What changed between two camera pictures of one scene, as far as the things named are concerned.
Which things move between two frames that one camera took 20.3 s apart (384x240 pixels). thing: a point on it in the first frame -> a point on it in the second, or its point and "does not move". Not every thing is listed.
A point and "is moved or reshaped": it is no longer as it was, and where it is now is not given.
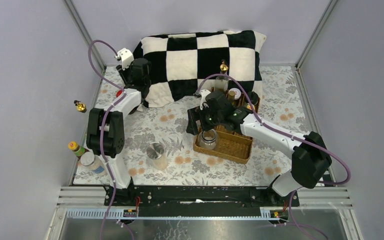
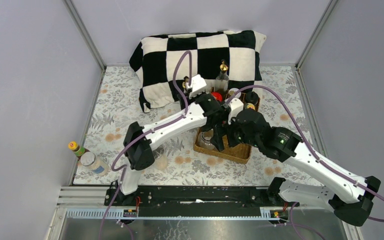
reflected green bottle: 78,150 does not move
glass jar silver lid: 208,139 does not move
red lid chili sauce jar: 119,93 is moved or reshaped
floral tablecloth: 158,151 does not move
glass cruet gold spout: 221,83 does not move
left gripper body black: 124,75 -> 206,126
